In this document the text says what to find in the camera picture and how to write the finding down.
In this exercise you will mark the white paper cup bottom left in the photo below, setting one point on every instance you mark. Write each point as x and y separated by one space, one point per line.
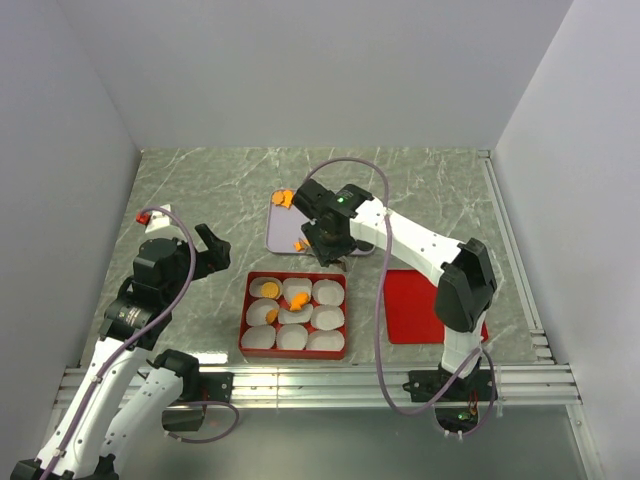
261 337

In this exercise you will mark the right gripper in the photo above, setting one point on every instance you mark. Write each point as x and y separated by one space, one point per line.
322 252

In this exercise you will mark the white paper cup top middle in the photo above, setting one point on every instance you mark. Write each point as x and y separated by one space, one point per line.
294 286

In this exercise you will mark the red box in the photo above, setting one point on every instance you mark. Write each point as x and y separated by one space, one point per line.
274 352

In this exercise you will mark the orange dotted round cookie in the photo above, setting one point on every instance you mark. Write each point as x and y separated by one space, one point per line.
270 290

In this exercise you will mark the white paper cup top left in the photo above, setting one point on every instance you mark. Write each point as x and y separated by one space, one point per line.
255 284

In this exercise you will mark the black sandwich cookie right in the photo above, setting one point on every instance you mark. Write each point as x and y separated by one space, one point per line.
364 246

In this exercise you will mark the white paper cup bottom middle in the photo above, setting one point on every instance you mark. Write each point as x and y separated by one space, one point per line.
292 337

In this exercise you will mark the white paper cup middle left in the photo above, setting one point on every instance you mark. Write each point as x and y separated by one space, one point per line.
256 314

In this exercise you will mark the red box lid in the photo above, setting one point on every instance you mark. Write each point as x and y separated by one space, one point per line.
419 311

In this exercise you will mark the orange fish cookie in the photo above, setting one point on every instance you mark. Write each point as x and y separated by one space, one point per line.
302 245
299 301

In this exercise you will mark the white paper cup middle right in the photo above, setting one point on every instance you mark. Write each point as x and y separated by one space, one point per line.
327 318

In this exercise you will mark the orange flower cookie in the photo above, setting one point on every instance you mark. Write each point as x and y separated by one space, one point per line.
278 198

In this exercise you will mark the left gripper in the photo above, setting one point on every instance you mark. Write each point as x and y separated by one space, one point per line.
215 257

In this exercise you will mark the lavender tray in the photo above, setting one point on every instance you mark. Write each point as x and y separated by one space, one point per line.
284 228

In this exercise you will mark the metal tongs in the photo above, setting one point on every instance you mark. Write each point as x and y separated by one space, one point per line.
343 263

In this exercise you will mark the white paper cup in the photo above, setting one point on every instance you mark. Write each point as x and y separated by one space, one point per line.
328 292
292 337
255 284
294 286
319 340
261 337
327 318
286 317
256 314

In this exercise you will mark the white paper cup centre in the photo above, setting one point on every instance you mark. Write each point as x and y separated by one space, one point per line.
286 317

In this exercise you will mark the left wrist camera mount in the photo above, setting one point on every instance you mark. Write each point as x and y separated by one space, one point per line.
157 223

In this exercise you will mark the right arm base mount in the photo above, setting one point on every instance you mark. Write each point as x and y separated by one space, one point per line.
464 405

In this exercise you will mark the aluminium rail frame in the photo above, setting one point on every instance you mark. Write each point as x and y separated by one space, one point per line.
451 191

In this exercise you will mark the white paper cup top right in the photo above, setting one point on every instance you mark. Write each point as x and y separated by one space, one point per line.
328 292

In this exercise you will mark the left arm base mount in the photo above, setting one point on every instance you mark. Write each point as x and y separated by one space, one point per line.
181 417

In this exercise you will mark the white paper cup bottom right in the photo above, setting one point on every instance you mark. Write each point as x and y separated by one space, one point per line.
319 340

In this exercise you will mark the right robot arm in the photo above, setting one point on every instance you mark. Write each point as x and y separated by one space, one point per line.
425 251

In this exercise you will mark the orange swirl cookie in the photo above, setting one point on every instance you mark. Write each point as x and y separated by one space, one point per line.
272 316

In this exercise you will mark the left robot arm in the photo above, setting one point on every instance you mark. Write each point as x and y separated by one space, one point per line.
90 441

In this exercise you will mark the orange fish cookie corner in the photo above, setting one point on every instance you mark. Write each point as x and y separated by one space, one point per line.
287 198

